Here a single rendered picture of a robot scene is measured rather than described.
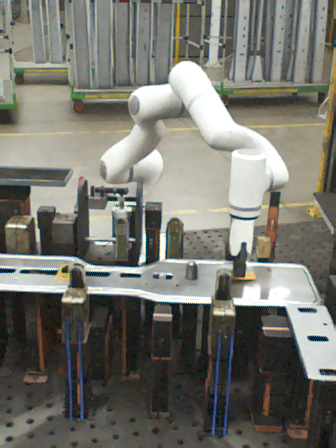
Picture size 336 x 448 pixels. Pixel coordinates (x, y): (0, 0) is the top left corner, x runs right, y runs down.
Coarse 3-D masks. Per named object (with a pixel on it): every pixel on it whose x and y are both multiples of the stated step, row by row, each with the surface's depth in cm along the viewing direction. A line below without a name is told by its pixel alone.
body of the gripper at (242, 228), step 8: (232, 216) 143; (232, 224) 146; (240, 224) 141; (248, 224) 141; (232, 232) 145; (240, 232) 142; (248, 232) 142; (232, 240) 145; (240, 240) 143; (248, 240) 143; (232, 248) 144; (248, 248) 143; (248, 256) 145
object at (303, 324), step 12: (288, 312) 137; (300, 312) 137; (312, 312) 138; (324, 312) 138; (300, 324) 133; (312, 324) 133; (300, 336) 128; (324, 336) 129; (300, 348) 124; (312, 348) 124; (324, 348) 124; (300, 360) 122; (312, 360) 120; (324, 360) 120; (312, 372) 116
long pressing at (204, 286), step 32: (0, 256) 161; (32, 256) 161; (64, 256) 161; (0, 288) 145; (32, 288) 145; (64, 288) 146; (96, 288) 146; (128, 288) 146; (160, 288) 147; (192, 288) 147; (256, 288) 148; (288, 288) 148
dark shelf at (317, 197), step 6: (312, 198) 210; (318, 198) 204; (324, 198) 204; (330, 198) 204; (318, 204) 201; (324, 204) 198; (330, 204) 199; (318, 210) 200; (324, 210) 193; (330, 210) 193; (324, 216) 192; (330, 216) 188; (330, 222) 184; (330, 228) 184
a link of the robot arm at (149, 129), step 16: (144, 96) 165; (160, 96) 166; (176, 96) 168; (144, 112) 166; (160, 112) 168; (176, 112) 171; (144, 128) 173; (160, 128) 181; (128, 144) 190; (144, 144) 184; (112, 160) 196; (128, 160) 192; (112, 176) 198; (128, 176) 200
